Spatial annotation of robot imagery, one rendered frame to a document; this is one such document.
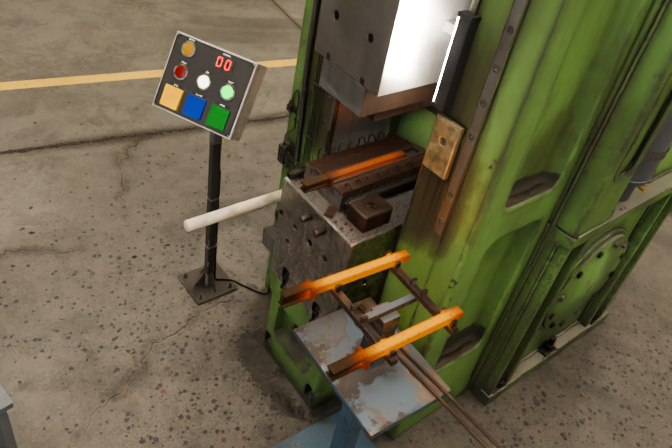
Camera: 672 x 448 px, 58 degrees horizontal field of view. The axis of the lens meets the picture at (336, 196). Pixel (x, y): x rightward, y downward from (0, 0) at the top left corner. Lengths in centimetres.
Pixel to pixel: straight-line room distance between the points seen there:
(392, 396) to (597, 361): 159
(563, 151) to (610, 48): 34
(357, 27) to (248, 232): 173
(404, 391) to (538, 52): 98
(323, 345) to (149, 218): 164
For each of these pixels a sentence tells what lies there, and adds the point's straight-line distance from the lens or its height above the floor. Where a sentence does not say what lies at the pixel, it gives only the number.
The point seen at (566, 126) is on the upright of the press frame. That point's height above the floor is 132.
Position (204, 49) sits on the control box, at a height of 118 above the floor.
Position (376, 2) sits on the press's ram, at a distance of 165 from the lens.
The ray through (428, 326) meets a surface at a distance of 163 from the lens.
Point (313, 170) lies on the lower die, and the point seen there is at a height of 98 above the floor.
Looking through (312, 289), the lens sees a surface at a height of 98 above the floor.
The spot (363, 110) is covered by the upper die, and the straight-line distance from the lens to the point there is 176.
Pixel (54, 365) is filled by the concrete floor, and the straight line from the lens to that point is 272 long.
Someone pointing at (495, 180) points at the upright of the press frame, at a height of 127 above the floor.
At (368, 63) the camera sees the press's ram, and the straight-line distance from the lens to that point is 170.
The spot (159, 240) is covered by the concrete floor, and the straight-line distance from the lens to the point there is 315.
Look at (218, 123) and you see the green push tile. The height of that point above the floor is 100.
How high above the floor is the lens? 215
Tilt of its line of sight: 38 degrees down
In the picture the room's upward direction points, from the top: 12 degrees clockwise
